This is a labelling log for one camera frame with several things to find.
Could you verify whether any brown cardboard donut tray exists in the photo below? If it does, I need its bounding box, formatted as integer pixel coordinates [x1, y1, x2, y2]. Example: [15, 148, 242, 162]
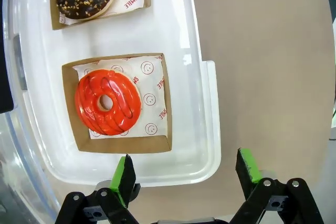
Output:
[61, 52, 173, 154]
[49, 0, 152, 31]

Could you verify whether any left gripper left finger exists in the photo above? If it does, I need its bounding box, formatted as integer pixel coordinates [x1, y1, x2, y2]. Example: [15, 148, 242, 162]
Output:
[54, 154, 140, 224]

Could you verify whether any clear plastic container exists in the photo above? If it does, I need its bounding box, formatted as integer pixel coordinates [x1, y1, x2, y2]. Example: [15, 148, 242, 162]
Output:
[0, 0, 62, 224]
[4, 0, 222, 188]

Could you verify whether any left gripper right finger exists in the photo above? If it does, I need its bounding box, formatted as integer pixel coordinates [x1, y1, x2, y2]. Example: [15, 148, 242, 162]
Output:
[228, 148, 325, 224]

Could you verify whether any red glazed donut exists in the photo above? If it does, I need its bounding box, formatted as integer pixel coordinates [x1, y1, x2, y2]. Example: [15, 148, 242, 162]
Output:
[74, 68, 143, 136]

